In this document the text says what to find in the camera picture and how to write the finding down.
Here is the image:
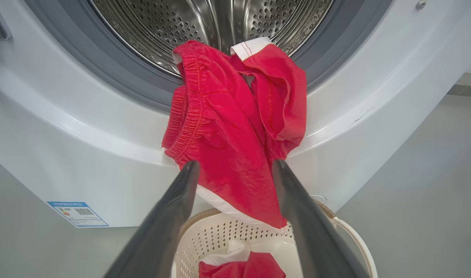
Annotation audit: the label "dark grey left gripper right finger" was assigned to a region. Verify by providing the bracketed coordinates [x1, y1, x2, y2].
[272, 159, 370, 278]

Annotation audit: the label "red shorts with white trim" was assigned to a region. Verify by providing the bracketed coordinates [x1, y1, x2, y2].
[161, 37, 308, 234]

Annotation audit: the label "blue energy label sticker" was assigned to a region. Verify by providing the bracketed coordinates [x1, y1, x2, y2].
[47, 201, 109, 229]

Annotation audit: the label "cream perforated laundry basket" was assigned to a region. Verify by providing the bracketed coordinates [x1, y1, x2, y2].
[172, 198, 378, 278]

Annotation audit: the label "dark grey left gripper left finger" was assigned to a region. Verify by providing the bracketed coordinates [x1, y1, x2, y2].
[104, 161, 201, 278]

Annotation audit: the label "red shirt with white trim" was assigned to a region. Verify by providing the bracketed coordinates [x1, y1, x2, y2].
[198, 239, 287, 278]

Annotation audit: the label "grey rubber door gasket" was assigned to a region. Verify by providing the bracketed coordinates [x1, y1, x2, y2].
[24, 0, 393, 115]

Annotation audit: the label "white washing machine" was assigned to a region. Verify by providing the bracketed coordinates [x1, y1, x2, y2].
[0, 0, 471, 229]

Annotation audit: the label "steel washing machine drum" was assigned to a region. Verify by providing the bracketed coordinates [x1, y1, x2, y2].
[88, 0, 335, 76]

